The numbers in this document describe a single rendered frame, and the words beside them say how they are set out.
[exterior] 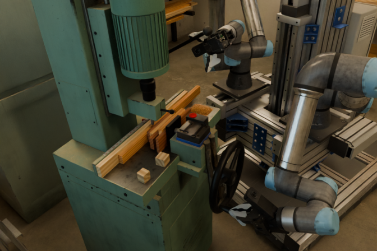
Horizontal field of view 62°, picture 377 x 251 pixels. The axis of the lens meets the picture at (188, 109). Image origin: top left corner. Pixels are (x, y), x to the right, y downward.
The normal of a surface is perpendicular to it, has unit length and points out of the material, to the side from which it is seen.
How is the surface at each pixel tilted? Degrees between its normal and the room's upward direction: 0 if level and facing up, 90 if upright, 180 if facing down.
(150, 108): 90
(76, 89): 90
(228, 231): 0
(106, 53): 90
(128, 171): 0
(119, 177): 0
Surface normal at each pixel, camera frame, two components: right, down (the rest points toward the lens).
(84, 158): -0.04, -0.84
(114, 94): -0.50, 0.48
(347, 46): -0.80, 0.35
